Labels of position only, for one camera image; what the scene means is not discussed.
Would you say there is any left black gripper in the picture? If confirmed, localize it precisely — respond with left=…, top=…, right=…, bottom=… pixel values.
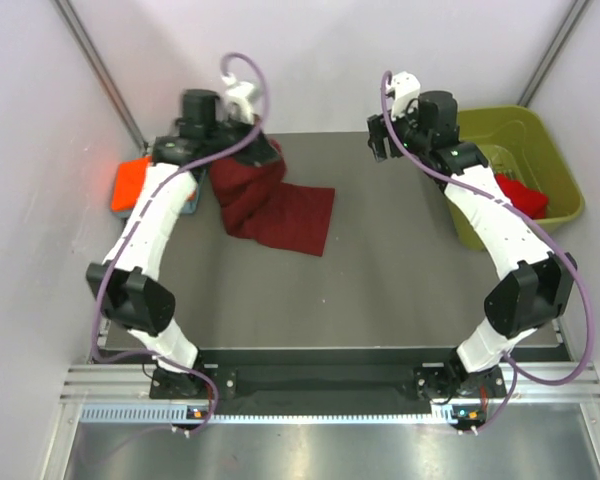
left=206, top=112, right=280, bottom=168

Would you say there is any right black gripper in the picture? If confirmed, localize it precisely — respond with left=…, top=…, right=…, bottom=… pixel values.
left=368, top=97, right=431, bottom=163

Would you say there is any dark red t-shirt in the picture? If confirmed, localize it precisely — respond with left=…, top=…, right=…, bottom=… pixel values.
left=209, top=141, right=336, bottom=257

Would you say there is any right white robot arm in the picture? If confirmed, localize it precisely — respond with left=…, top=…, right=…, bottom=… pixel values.
left=367, top=87, right=575, bottom=399

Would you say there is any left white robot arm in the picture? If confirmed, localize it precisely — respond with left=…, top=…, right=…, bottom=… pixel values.
left=86, top=81, right=276, bottom=398

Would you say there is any folded orange t-shirt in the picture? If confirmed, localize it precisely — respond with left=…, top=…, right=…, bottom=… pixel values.
left=110, top=156, right=150, bottom=216

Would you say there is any olive green plastic basket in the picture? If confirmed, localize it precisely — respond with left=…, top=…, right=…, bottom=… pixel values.
left=458, top=106, right=585, bottom=233

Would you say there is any bright red t-shirt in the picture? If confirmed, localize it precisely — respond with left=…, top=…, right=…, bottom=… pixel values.
left=495, top=173, right=549, bottom=220

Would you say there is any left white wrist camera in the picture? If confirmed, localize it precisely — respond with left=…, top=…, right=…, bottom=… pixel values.
left=221, top=74, right=262, bottom=125

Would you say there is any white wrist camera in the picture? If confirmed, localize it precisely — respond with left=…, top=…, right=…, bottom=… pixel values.
left=221, top=74, right=262, bottom=125
left=386, top=71, right=421, bottom=121

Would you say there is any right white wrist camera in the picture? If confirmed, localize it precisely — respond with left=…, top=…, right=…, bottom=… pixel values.
left=386, top=71, right=421, bottom=121

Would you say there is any slotted grey cable duct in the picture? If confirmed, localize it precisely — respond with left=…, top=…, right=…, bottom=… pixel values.
left=80, top=404, right=484, bottom=425

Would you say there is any aluminium frame rail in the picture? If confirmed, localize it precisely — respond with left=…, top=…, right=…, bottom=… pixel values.
left=60, top=363, right=600, bottom=409

